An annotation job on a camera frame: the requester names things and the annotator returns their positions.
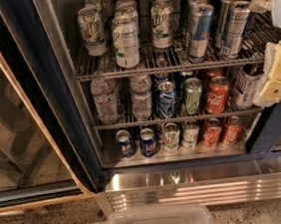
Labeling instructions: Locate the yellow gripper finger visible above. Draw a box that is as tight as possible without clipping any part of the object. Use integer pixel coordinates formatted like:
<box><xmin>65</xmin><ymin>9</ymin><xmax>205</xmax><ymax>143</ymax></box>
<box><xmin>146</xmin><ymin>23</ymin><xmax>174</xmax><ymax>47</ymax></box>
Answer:
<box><xmin>249</xmin><ymin>0</ymin><xmax>272</xmax><ymax>13</ymax></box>
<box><xmin>253</xmin><ymin>41</ymin><xmax>281</xmax><ymax>108</ymax></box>

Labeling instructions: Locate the red coke can middle shelf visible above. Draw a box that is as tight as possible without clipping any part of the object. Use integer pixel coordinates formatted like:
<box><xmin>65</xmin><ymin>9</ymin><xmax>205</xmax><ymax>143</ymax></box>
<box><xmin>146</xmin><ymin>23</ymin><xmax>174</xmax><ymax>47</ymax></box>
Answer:
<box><xmin>205</xmin><ymin>76</ymin><xmax>229</xmax><ymax>114</ymax></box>

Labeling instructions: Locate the right coke can bottom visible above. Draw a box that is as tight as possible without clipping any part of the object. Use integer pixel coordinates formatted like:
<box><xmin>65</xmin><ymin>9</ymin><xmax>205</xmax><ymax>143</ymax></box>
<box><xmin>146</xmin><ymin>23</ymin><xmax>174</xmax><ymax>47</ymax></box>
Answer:
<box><xmin>220</xmin><ymin>116</ymin><xmax>243</xmax><ymax>146</ymax></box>

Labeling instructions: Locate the coke can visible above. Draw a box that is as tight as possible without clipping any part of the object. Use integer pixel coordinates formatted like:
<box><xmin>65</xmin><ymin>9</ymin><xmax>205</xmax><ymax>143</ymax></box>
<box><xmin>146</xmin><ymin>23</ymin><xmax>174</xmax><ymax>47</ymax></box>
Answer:
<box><xmin>220</xmin><ymin>116</ymin><xmax>243</xmax><ymax>146</ymax></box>
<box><xmin>201</xmin><ymin>118</ymin><xmax>222</xmax><ymax>148</ymax></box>

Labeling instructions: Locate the left coke can bottom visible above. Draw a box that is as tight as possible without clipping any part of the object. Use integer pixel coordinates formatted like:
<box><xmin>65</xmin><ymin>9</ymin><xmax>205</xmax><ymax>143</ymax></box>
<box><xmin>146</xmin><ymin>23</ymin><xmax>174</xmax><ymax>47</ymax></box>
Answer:
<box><xmin>201</xmin><ymin>118</ymin><xmax>222</xmax><ymax>148</ymax></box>

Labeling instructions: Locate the green can middle shelf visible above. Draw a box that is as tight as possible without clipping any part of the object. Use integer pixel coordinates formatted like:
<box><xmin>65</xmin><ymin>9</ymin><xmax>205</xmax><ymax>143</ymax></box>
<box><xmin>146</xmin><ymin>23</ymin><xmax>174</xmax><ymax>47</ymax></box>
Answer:
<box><xmin>183</xmin><ymin>78</ymin><xmax>202</xmax><ymax>114</ymax></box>

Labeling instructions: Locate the front right 7up can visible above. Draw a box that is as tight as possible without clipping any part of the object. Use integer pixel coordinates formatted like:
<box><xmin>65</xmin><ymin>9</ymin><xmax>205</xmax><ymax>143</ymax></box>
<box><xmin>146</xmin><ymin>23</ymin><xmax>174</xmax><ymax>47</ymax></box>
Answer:
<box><xmin>150</xmin><ymin>0</ymin><xmax>173</xmax><ymax>49</ymax></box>

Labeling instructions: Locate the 7up can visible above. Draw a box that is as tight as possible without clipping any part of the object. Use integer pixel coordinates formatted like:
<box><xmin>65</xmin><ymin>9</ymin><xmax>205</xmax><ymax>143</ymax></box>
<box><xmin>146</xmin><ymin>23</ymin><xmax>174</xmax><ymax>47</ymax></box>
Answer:
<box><xmin>77</xmin><ymin>6</ymin><xmax>107</xmax><ymax>57</ymax></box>
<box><xmin>112</xmin><ymin>16</ymin><xmax>140</xmax><ymax>69</ymax></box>
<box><xmin>181</xmin><ymin>119</ymin><xmax>199</xmax><ymax>148</ymax></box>
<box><xmin>150</xmin><ymin>0</ymin><xmax>173</xmax><ymax>49</ymax></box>
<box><xmin>162</xmin><ymin>122</ymin><xmax>180</xmax><ymax>152</ymax></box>

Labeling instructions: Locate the right 7up can bottom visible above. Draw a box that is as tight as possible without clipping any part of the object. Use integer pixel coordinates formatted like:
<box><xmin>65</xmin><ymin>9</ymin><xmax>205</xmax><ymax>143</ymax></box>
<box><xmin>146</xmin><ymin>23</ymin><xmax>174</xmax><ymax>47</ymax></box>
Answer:
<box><xmin>181</xmin><ymin>119</ymin><xmax>199</xmax><ymax>148</ymax></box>

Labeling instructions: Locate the blue pepsi can middle shelf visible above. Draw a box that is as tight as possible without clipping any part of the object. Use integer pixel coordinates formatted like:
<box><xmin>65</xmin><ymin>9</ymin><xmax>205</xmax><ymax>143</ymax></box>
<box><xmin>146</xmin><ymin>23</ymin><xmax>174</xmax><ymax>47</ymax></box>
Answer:
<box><xmin>157</xmin><ymin>81</ymin><xmax>176</xmax><ymax>118</ymax></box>

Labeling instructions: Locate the left 7up can bottom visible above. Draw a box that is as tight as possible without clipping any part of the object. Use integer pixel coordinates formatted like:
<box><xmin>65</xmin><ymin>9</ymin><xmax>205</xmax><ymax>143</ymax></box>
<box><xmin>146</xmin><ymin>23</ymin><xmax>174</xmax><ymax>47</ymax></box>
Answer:
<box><xmin>162</xmin><ymin>122</ymin><xmax>180</xmax><ymax>152</ymax></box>

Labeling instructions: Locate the stainless fridge base panel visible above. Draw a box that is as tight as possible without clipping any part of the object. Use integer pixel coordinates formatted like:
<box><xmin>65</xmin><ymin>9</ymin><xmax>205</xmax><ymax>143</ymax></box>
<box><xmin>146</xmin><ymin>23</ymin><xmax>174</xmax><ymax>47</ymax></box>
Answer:
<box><xmin>105</xmin><ymin>157</ymin><xmax>281</xmax><ymax>211</ymax></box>

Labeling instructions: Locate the front middle 7up can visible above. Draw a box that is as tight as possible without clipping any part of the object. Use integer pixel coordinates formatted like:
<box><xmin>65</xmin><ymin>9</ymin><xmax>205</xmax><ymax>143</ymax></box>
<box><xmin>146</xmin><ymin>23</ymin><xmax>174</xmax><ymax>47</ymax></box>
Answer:
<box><xmin>112</xmin><ymin>16</ymin><xmax>140</xmax><ymax>69</ymax></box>

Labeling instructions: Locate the right pepsi can bottom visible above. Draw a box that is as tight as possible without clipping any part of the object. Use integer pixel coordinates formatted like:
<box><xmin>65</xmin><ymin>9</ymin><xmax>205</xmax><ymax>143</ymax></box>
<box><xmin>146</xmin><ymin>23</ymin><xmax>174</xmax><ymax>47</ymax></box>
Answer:
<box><xmin>139</xmin><ymin>128</ymin><xmax>156</xmax><ymax>157</ymax></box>

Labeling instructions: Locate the pepsi can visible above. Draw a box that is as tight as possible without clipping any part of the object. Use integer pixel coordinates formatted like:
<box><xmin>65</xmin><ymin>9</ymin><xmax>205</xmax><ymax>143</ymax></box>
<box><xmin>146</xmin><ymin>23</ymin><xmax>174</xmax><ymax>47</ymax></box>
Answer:
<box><xmin>139</xmin><ymin>128</ymin><xmax>156</xmax><ymax>157</ymax></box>
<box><xmin>115</xmin><ymin>129</ymin><xmax>134</xmax><ymax>158</ymax></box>

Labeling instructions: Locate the left pepsi can bottom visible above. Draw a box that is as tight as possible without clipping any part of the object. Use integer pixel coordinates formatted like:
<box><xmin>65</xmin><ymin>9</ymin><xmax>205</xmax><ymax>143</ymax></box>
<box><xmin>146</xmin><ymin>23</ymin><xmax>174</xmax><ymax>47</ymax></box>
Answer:
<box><xmin>115</xmin><ymin>129</ymin><xmax>134</xmax><ymax>158</ymax></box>

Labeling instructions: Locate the front left 7up can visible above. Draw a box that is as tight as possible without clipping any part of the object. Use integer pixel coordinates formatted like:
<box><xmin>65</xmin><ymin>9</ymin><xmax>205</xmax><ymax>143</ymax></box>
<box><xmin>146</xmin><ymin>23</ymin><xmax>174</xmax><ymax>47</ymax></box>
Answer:
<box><xmin>77</xmin><ymin>6</ymin><xmax>107</xmax><ymax>57</ymax></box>

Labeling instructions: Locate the glass fridge door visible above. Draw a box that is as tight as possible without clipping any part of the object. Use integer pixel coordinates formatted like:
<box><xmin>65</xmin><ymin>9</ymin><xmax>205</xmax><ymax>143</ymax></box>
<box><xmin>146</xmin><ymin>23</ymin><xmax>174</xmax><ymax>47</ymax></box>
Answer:
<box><xmin>0</xmin><ymin>0</ymin><xmax>101</xmax><ymax>214</ymax></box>

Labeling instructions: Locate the right water bottle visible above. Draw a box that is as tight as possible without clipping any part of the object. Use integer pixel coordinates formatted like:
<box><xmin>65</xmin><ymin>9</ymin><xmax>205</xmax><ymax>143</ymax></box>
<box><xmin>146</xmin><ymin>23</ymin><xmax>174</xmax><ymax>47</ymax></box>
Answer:
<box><xmin>130</xmin><ymin>75</ymin><xmax>152</xmax><ymax>120</ymax></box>

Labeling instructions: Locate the water bottle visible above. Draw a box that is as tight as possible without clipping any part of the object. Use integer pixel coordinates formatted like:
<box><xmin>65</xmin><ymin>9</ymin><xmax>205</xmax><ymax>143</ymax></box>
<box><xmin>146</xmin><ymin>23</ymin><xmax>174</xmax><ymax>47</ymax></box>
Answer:
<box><xmin>91</xmin><ymin>79</ymin><xmax>118</xmax><ymax>124</ymax></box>
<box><xmin>130</xmin><ymin>75</ymin><xmax>152</xmax><ymax>120</ymax></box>

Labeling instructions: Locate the left water bottle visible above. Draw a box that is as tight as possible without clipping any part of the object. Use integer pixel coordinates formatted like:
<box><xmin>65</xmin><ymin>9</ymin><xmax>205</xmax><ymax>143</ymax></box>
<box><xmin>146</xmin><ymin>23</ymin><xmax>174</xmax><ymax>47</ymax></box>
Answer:
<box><xmin>91</xmin><ymin>79</ymin><xmax>118</xmax><ymax>124</ymax></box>

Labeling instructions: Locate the clear plastic bin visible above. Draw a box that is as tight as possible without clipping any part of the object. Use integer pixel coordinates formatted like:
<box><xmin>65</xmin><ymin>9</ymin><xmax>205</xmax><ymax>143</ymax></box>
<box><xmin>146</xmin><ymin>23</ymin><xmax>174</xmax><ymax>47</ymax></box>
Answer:
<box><xmin>108</xmin><ymin>205</ymin><xmax>212</xmax><ymax>224</ymax></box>

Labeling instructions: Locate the top wire shelf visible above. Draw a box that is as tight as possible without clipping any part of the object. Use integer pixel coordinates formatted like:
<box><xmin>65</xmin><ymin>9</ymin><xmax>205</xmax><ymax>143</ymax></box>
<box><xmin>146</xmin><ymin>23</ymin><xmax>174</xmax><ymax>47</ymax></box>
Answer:
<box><xmin>73</xmin><ymin>13</ymin><xmax>281</xmax><ymax>83</ymax></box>

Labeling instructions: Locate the wire shelf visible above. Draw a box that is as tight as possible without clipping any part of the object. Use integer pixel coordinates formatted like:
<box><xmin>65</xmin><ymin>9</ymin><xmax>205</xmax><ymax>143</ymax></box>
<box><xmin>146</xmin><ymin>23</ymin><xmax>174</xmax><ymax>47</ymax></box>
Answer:
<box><xmin>93</xmin><ymin>106</ymin><xmax>263</xmax><ymax>130</ymax></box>
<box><xmin>73</xmin><ymin>13</ymin><xmax>281</xmax><ymax>83</ymax></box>

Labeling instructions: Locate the middle wire shelf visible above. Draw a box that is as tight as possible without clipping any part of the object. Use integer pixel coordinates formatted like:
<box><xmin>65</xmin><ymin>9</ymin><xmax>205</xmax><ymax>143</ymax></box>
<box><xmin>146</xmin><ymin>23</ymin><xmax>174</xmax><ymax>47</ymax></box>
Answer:
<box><xmin>93</xmin><ymin>106</ymin><xmax>263</xmax><ymax>130</ymax></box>

